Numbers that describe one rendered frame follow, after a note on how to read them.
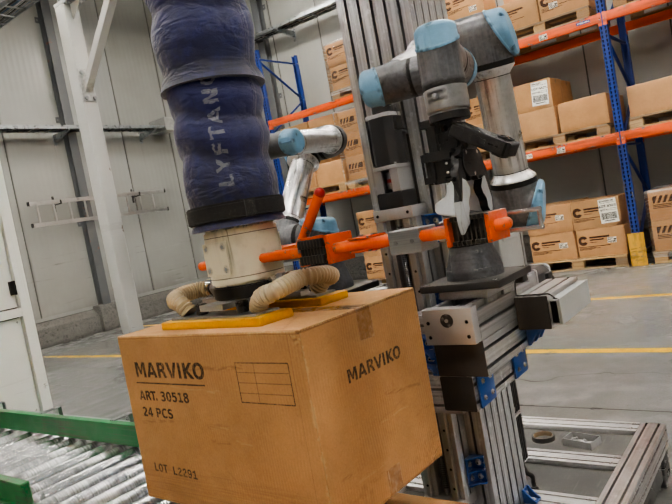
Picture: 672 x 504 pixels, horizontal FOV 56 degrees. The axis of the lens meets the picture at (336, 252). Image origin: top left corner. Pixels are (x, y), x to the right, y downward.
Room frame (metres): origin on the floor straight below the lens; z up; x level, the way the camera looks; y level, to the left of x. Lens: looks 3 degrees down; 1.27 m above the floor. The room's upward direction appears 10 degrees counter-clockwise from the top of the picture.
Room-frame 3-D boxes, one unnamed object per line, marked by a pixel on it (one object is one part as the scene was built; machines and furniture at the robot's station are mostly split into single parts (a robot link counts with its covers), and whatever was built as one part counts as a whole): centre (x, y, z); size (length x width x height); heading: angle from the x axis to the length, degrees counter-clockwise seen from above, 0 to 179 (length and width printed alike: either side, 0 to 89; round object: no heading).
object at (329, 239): (1.30, 0.02, 1.20); 0.10 x 0.08 x 0.06; 140
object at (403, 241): (1.16, -0.15, 1.19); 0.07 x 0.07 x 0.04; 50
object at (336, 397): (1.46, 0.20, 0.87); 0.60 x 0.40 x 0.40; 51
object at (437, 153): (1.10, -0.23, 1.34); 0.09 x 0.08 x 0.12; 50
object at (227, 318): (1.39, 0.27, 1.10); 0.34 x 0.10 x 0.05; 50
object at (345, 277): (1.96, 0.04, 1.09); 0.15 x 0.15 x 0.10
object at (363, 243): (1.43, -0.02, 1.20); 0.93 x 0.30 x 0.04; 50
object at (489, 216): (1.07, -0.24, 1.20); 0.08 x 0.07 x 0.05; 50
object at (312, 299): (1.53, 0.15, 1.09); 0.34 x 0.10 x 0.05; 50
